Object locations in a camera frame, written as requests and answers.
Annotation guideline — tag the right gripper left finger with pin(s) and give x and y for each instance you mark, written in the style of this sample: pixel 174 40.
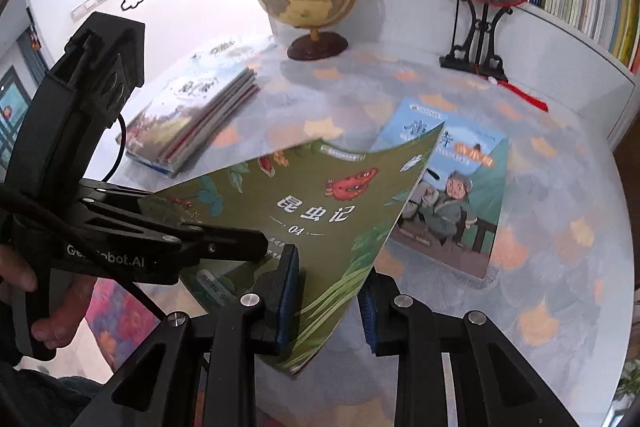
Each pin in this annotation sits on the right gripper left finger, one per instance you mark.
pixel 201 371

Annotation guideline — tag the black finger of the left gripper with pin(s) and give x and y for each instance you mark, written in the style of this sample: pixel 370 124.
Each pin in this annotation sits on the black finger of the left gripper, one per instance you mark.
pixel 112 222

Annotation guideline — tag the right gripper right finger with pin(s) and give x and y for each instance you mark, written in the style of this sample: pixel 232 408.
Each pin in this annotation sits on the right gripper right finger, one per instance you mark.
pixel 494 385

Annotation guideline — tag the olive insect book 04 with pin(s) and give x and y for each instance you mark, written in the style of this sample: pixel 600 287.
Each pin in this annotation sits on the olive insect book 04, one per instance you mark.
pixel 337 207

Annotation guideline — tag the person's left hand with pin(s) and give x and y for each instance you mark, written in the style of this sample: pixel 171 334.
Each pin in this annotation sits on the person's left hand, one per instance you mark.
pixel 47 306

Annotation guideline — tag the floral purple table cloth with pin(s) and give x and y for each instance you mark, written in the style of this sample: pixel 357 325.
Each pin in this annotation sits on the floral purple table cloth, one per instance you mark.
pixel 118 322

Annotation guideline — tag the grey ginkgo pattern table mat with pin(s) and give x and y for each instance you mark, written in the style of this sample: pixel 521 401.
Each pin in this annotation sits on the grey ginkgo pattern table mat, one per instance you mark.
pixel 560 279

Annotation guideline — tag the blue Tang poetry book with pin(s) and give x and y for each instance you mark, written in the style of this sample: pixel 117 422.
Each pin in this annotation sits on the blue Tang poetry book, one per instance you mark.
pixel 453 213

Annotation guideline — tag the red tassel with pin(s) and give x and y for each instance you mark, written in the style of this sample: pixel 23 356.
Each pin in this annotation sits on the red tassel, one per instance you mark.
pixel 530 99

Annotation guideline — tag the white bookshelf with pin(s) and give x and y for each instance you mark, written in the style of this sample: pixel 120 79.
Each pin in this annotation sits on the white bookshelf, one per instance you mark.
pixel 542 55

